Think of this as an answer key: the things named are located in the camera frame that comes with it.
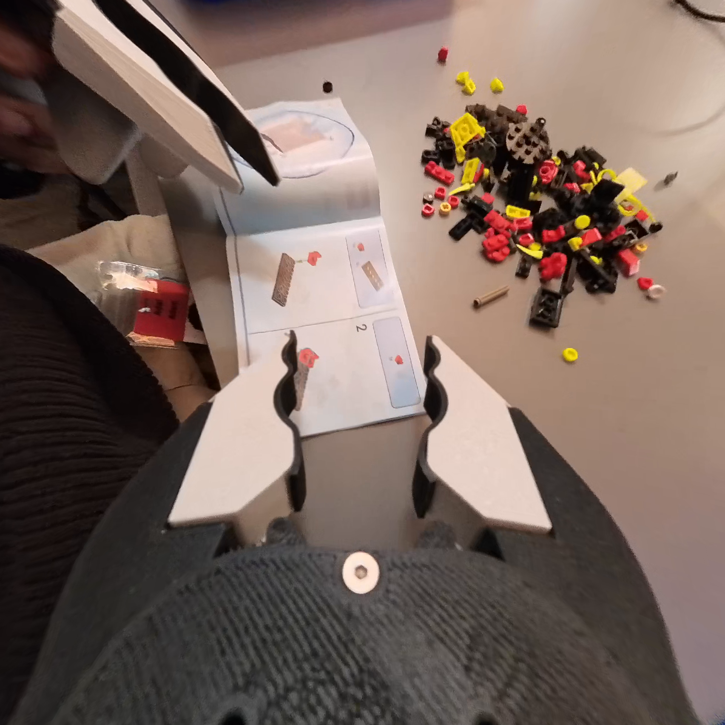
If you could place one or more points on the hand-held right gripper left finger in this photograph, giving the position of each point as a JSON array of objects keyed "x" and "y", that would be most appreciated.
[{"x": 238, "y": 453}]

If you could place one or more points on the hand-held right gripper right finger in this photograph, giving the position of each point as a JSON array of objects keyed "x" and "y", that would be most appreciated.
[{"x": 487, "y": 464}]

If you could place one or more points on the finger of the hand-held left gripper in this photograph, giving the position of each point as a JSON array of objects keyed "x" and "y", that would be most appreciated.
[
  {"x": 215, "y": 96},
  {"x": 141, "y": 85}
]

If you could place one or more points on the black toy brick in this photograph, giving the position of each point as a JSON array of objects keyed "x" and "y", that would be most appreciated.
[{"x": 546, "y": 308}]

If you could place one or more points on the light blue booklet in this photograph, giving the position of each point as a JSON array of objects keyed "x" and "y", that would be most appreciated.
[{"x": 306, "y": 266}]

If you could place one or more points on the pile of toy bricks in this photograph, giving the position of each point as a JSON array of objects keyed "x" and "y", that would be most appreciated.
[{"x": 538, "y": 198}]

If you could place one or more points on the person's left hand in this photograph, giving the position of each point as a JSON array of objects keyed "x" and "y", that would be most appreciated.
[{"x": 22, "y": 124}]

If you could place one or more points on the yellow round toy brick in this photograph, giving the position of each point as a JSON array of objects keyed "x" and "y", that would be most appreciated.
[{"x": 570, "y": 354}]

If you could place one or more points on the brown toy pin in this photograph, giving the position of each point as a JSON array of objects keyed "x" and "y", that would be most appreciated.
[{"x": 491, "y": 297}]

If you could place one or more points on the clear bag of bricks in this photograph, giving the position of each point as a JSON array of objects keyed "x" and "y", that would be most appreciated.
[{"x": 158, "y": 306}]

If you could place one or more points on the white round toy brick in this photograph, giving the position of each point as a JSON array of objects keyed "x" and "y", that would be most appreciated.
[{"x": 656, "y": 290}]

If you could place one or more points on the grey round toy brick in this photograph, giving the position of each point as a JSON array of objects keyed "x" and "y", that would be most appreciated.
[{"x": 671, "y": 179}]

